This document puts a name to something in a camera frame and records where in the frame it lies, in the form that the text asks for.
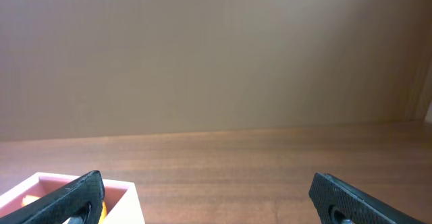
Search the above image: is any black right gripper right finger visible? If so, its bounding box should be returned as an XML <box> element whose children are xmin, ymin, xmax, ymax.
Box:
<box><xmin>308</xmin><ymin>173</ymin><xmax>423</xmax><ymax>224</ymax></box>

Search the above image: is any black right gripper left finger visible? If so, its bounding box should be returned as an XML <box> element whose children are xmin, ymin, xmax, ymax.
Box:
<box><xmin>1</xmin><ymin>170</ymin><xmax>105</xmax><ymax>224</ymax></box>

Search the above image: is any white box with pink interior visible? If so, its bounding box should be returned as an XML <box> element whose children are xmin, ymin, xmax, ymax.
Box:
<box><xmin>1</xmin><ymin>172</ymin><xmax>145</xmax><ymax>224</ymax></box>

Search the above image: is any orange dinosaur toy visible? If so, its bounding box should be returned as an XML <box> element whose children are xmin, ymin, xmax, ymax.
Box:
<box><xmin>21</xmin><ymin>195</ymin><xmax>107</xmax><ymax>224</ymax></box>

